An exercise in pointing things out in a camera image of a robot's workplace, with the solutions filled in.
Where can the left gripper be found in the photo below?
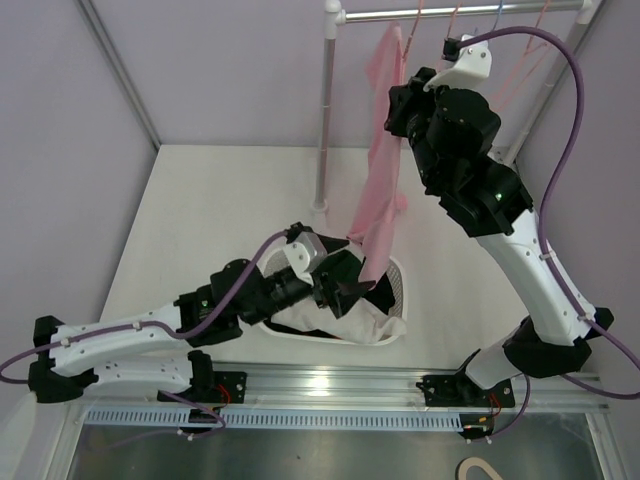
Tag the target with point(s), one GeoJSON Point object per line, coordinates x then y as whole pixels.
{"type": "Point", "coordinates": [344, 293]}

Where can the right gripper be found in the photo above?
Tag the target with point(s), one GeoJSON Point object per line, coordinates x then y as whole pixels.
{"type": "Point", "coordinates": [406, 97]}

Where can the black t shirt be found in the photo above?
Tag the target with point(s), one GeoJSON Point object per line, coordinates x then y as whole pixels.
{"type": "Point", "coordinates": [380, 295]}

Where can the pink t shirt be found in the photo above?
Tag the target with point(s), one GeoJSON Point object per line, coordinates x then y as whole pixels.
{"type": "Point", "coordinates": [373, 225]}

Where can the green and white t shirt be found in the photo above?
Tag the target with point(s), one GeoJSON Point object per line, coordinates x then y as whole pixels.
{"type": "Point", "coordinates": [365, 324]}

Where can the pink hanger of green shirt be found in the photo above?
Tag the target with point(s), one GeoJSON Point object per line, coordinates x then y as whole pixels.
{"type": "Point", "coordinates": [442, 62]}

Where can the pink hanger of orange shirt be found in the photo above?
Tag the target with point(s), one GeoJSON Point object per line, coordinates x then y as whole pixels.
{"type": "Point", "coordinates": [516, 78]}

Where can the blue wire hanger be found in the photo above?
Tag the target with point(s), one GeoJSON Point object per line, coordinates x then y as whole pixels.
{"type": "Point", "coordinates": [496, 19]}

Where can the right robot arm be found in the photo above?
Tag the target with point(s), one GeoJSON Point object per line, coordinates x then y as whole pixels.
{"type": "Point", "coordinates": [450, 132]}

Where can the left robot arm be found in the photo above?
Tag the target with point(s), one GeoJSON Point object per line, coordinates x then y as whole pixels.
{"type": "Point", "coordinates": [159, 354]}

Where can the white perforated plastic basket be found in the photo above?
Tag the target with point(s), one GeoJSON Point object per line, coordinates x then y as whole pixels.
{"type": "Point", "coordinates": [276, 260]}

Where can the metal clothes rack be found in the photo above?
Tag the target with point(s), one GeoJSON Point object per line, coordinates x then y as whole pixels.
{"type": "Point", "coordinates": [335, 16]}

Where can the beige curved object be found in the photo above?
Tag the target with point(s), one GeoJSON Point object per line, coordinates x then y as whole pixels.
{"type": "Point", "coordinates": [472, 464]}

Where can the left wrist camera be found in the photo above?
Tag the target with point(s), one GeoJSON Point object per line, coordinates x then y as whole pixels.
{"type": "Point", "coordinates": [303, 250]}

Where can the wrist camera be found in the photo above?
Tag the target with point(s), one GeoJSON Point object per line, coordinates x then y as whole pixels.
{"type": "Point", "coordinates": [469, 66]}
{"type": "Point", "coordinates": [303, 250]}

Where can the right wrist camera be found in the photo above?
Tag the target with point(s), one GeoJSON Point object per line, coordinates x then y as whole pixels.
{"type": "Point", "coordinates": [469, 66]}

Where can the aluminium mounting rail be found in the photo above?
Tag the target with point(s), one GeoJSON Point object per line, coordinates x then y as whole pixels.
{"type": "Point", "coordinates": [326, 387]}

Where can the slotted cable duct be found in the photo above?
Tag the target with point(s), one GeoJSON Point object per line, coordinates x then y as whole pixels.
{"type": "Point", "coordinates": [297, 419]}

